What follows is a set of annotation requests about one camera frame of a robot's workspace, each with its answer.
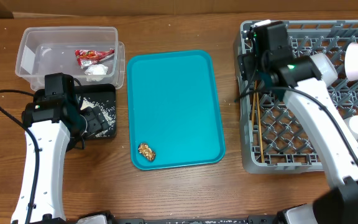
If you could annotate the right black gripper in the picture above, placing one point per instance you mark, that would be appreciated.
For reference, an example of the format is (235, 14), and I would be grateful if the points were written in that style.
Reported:
(246, 65)

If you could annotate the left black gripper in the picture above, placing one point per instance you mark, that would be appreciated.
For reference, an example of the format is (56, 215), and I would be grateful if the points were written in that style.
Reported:
(98, 124)

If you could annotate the black plastic tray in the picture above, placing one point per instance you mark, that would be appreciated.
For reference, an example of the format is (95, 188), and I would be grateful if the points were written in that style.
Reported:
(61, 101)

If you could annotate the white tissue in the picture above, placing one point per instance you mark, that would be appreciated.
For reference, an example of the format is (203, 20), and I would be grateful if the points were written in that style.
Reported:
(95, 73)

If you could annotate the brown food scrap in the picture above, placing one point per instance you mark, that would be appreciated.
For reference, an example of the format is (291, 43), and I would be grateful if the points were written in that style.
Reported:
(146, 151)

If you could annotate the red snack wrapper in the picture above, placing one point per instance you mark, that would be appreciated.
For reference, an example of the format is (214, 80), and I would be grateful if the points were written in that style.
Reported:
(86, 58)

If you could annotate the teal serving tray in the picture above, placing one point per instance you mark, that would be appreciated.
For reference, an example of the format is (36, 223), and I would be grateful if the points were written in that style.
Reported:
(173, 106)

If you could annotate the grey bowl of rice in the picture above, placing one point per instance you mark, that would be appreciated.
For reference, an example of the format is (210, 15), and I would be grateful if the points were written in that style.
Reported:
(328, 72)

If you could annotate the white paper cup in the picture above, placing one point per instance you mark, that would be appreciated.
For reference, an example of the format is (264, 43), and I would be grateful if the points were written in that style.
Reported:
(352, 124)

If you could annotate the large white plate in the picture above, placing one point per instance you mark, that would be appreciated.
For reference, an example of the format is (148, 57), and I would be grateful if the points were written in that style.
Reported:
(262, 23)

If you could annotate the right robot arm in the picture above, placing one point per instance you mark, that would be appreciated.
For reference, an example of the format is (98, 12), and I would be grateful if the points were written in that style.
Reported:
(302, 84)

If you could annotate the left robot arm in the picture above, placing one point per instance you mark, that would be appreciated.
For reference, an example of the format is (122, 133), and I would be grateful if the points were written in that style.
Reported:
(41, 198)

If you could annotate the grey dishwasher rack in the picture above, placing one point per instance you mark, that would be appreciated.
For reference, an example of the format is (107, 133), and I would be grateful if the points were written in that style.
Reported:
(287, 148)

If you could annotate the pile of spilled rice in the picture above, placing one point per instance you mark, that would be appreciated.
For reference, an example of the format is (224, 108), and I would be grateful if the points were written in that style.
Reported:
(107, 108)

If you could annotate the clear plastic bin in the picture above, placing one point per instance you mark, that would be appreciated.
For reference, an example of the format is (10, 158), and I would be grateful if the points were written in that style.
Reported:
(49, 50)

